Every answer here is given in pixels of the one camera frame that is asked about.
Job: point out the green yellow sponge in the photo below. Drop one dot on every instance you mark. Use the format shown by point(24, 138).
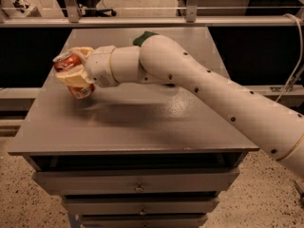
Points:
point(139, 40)

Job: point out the grey drawer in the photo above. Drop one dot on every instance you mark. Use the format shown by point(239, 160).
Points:
point(143, 181)
point(148, 221)
point(141, 206)

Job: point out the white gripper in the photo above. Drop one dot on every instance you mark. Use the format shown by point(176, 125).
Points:
point(99, 66)

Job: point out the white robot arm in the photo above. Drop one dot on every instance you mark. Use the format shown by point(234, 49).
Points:
point(154, 58)

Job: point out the grey drawer cabinet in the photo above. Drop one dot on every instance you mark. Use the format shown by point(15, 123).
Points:
point(128, 127)

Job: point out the middle grey drawer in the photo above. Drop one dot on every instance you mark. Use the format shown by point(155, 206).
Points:
point(141, 206)

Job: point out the red coke can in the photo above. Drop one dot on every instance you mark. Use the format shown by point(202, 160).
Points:
point(71, 72)

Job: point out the bottom grey drawer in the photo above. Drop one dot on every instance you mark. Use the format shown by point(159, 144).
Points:
point(148, 221)

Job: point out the top grey drawer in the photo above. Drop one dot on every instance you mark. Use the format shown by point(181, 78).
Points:
point(143, 181)

